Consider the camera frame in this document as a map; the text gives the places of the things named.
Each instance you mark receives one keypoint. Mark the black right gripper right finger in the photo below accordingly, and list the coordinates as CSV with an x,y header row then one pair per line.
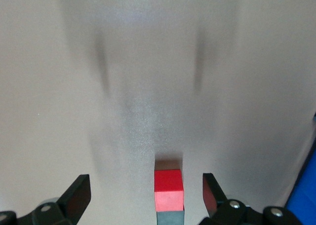
x,y
214,200

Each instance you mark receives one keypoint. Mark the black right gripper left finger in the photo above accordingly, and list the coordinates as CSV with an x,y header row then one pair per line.
x,y
76,198

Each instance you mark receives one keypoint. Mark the red cube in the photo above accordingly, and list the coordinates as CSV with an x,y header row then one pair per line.
x,y
169,190

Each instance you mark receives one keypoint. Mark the black cube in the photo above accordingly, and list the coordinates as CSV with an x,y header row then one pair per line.
x,y
170,218

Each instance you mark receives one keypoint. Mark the blue plastic storage bin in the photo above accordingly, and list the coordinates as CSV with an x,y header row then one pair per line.
x,y
304,193

